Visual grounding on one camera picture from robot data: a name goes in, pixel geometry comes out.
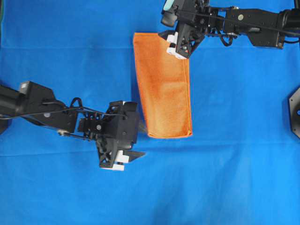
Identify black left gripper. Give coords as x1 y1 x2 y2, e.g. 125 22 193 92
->
78 101 146 171

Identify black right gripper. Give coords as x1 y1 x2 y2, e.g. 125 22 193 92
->
158 0 225 60

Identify orange towel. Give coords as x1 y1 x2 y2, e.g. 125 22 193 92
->
133 33 192 139

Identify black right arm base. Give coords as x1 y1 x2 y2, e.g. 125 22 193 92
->
288 87 300 138

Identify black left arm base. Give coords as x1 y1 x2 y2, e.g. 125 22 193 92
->
0 119 11 135

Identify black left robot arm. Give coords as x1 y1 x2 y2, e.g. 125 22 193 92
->
0 81 145 171

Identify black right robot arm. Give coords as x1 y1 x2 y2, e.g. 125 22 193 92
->
158 0 300 60

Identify blue table cloth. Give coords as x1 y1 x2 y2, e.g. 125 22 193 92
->
0 0 300 225

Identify black wrist camera, right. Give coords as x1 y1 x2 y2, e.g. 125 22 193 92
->
161 0 185 27

